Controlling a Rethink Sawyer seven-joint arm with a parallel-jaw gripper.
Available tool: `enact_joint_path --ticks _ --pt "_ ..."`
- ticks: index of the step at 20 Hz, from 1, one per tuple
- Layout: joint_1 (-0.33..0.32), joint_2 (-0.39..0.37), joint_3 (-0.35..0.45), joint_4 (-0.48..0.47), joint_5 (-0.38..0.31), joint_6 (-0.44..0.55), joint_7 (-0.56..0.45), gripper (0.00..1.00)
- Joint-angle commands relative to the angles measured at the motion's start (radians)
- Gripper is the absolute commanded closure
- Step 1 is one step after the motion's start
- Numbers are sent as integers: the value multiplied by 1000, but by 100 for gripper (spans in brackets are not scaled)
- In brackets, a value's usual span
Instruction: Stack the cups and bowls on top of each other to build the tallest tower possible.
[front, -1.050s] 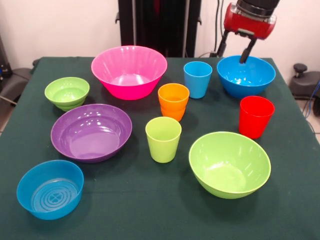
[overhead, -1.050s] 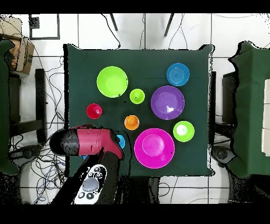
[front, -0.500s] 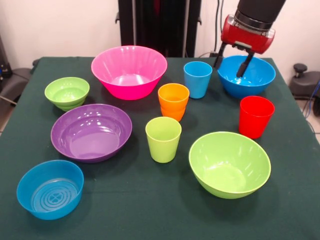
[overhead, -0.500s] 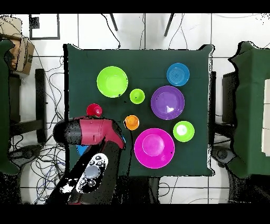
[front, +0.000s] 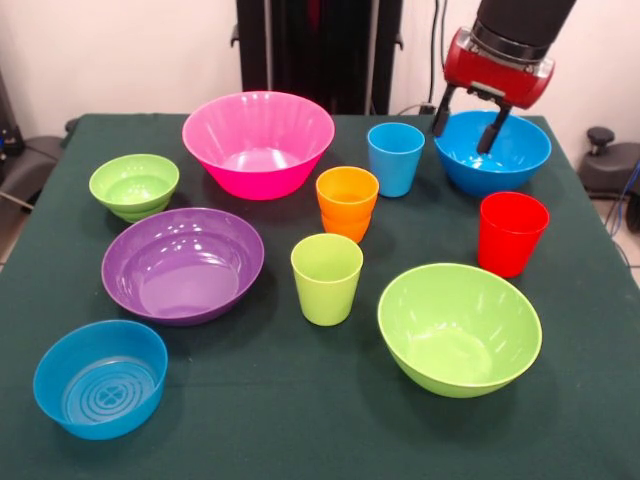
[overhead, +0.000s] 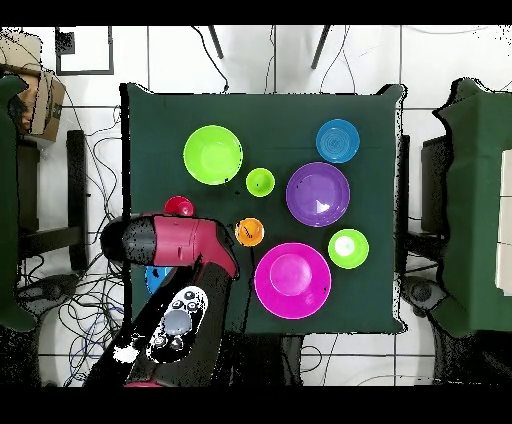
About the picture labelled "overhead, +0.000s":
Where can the green plastic cup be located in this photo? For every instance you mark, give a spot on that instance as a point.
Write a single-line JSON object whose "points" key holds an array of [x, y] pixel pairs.
{"points": [[260, 182]]}

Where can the green cloth side table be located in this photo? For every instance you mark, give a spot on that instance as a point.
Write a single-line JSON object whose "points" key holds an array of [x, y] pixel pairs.
{"points": [[8, 200], [472, 200]]}

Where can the black metal stand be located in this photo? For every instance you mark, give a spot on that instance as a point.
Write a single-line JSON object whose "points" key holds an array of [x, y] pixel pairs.
{"points": [[77, 200]]}

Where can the purple plastic bowl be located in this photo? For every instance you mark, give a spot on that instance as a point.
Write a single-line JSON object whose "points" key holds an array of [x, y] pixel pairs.
{"points": [[316, 192]]}

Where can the small green ribbed bowl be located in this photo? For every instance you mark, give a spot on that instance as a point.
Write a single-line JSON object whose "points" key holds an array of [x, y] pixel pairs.
{"points": [[348, 248]]}

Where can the large blue plastic bowl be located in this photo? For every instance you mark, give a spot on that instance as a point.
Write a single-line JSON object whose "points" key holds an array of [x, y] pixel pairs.
{"points": [[154, 278]]}

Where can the grey pedestal foot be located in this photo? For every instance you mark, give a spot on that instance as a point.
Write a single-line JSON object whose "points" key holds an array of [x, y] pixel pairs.
{"points": [[422, 292], [52, 290]]}

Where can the small blue patterned bowl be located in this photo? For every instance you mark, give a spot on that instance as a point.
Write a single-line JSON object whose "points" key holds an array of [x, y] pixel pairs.
{"points": [[338, 140]]}

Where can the large green plastic bowl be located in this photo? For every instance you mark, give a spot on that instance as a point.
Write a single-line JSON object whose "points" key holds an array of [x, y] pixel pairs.
{"points": [[212, 156]]}

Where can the red plastic cup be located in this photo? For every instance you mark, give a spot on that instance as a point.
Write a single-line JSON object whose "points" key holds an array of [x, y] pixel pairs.
{"points": [[178, 206]]}

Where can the orange plastic cup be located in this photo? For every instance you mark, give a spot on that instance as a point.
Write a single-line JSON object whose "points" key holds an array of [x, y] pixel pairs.
{"points": [[250, 232]]}

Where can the cardboard box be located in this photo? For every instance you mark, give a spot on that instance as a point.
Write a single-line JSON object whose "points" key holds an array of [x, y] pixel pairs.
{"points": [[46, 104], [20, 52]]}

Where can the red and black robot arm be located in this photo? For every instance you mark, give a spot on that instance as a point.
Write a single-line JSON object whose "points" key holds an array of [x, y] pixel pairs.
{"points": [[176, 240]]}

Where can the black square frame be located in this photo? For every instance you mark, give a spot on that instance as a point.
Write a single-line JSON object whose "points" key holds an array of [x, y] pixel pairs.
{"points": [[64, 43]]}

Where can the black tripod leg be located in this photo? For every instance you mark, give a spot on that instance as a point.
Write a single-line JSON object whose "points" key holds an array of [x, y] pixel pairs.
{"points": [[321, 48], [216, 42]]}

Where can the dark green tablecloth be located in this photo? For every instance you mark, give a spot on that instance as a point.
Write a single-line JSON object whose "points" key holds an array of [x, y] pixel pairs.
{"points": [[280, 120]]}

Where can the pink plastic bowl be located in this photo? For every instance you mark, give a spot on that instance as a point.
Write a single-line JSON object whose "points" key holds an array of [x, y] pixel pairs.
{"points": [[292, 280]]}

